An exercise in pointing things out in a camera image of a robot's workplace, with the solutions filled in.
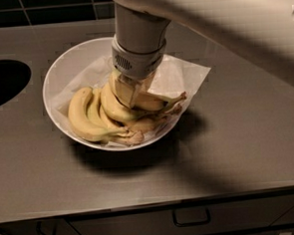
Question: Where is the black drawer handle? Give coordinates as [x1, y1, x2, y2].
[171, 206, 211, 227]

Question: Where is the grey centre drawer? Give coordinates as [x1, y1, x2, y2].
[70, 194, 294, 235]

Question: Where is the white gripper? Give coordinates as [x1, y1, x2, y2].
[112, 36, 166, 109]

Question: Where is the outer left yellow banana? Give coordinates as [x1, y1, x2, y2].
[68, 87, 145, 145]

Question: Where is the black round sink hole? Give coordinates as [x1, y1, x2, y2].
[0, 59, 32, 106]

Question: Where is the yellow banana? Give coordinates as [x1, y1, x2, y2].
[87, 89, 133, 137]
[101, 83, 147, 122]
[68, 87, 145, 145]
[135, 92, 186, 112]

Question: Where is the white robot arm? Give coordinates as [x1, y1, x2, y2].
[112, 0, 294, 108]

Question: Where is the green-stemmed banana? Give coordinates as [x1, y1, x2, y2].
[109, 69, 123, 97]

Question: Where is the white paper sheet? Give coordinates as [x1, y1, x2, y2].
[43, 56, 210, 151]

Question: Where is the black left door handle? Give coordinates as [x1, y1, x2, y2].
[36, 219, 58, 235]

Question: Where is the white bowl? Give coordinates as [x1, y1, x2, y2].
[43, 37, 182, 151]

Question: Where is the grey right cabinet front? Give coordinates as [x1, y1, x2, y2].
[269, 196, 294, 228]

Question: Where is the right yellow banana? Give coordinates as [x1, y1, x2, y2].
[135, 92, 186, 112]

